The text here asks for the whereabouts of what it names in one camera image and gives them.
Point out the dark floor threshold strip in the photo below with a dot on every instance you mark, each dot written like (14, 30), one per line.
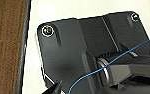
(23, 46)

